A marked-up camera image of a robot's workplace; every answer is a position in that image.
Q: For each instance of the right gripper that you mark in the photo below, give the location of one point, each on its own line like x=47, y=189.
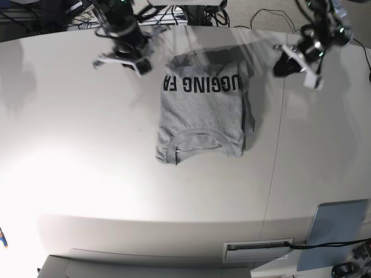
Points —
x=129, y=45

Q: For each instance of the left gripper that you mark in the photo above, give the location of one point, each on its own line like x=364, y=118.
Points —
x=299, y=57

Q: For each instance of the grey T-shirt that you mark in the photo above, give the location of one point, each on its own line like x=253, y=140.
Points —
x=203, y=108

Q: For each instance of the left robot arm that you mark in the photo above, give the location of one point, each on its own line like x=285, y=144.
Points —
x=324, y=30

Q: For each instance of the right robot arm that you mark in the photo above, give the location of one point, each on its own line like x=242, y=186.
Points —
x=116, y=16

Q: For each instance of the central black stand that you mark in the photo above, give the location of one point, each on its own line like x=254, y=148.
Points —
x=200, y=15

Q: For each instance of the blue-grey board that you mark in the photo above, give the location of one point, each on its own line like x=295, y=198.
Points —
x=333, y=222

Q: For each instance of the black device bottom right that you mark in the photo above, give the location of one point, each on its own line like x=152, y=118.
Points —
x=346, y=269

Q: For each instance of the blue orange tool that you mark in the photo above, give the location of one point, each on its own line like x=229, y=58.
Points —
x=3, y=239

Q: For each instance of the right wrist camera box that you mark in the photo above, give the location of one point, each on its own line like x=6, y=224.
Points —
x=143, y=66

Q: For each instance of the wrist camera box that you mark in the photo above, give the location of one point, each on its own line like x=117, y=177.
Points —
x=143, y=66
x=313, y=81

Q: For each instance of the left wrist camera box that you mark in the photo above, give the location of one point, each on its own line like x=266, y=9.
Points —
x=313, y=81

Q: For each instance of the white cable tray box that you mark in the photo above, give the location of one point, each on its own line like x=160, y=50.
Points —
x=241, y=252

